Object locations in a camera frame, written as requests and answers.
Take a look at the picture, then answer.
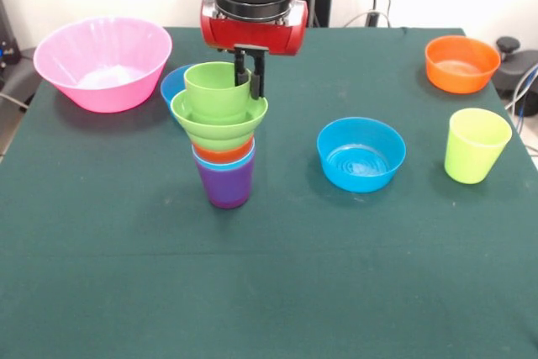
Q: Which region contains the grey cable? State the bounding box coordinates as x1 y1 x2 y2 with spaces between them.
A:
0 92 29 113

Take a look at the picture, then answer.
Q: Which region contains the blue cable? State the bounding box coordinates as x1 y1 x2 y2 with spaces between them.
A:
504 62 538 124

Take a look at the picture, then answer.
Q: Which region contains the orange bowl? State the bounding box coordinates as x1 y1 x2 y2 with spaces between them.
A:
424 34 502 95

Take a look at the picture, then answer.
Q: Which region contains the blue cup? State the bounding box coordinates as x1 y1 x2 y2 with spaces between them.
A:
191 143 257 172

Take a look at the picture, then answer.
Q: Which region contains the large pink bowl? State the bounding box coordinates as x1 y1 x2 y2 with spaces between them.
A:
33 17 174 114

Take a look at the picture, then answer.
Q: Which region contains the dark green table cloth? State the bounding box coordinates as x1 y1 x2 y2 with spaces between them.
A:
0 25 538 359

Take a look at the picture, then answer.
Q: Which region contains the purple cup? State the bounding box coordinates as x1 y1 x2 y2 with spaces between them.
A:
193 156 256 210

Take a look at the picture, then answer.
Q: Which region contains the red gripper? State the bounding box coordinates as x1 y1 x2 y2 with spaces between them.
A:
199 0 309 101

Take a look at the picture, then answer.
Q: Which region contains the black office chair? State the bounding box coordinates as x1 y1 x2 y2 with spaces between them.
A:
491 36 538 103

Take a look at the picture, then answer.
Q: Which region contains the orange cup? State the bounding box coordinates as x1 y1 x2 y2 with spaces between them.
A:
192 135 256 164

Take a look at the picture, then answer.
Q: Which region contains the black device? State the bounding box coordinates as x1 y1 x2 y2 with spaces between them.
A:
0 0 22 70

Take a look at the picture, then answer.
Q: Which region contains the green bowl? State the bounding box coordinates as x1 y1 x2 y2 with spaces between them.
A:
170 88 270 153

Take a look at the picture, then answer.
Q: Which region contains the yellow-green cup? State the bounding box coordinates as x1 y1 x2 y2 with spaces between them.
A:
444 108 513 186

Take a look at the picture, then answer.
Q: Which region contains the blue bowl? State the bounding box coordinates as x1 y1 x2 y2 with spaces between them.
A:
316 116 408 194
160 64 195 123

